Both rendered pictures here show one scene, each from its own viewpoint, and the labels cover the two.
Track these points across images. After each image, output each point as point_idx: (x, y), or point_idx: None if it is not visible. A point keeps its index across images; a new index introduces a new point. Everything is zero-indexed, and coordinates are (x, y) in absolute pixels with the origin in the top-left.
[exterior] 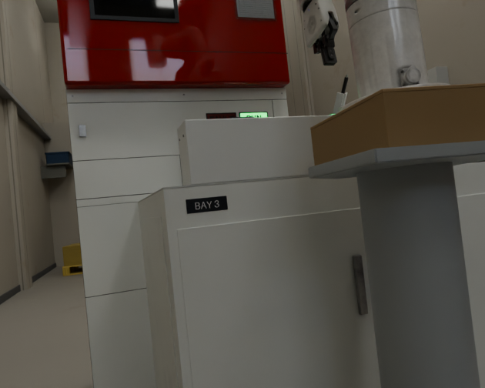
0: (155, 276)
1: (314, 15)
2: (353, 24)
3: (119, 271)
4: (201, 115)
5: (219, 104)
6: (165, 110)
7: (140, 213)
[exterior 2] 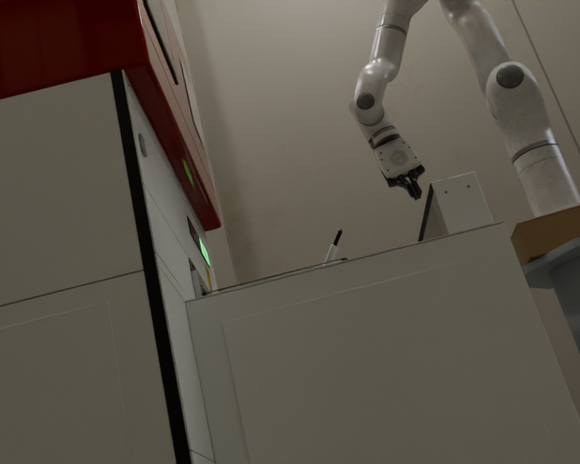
0: (390, 367)
1: (403, 151)
2: (546, 158)
3: (198, 414)
4: (185, 214)
5: (189, 213)
6: (171, 183)
7: (214, 315)
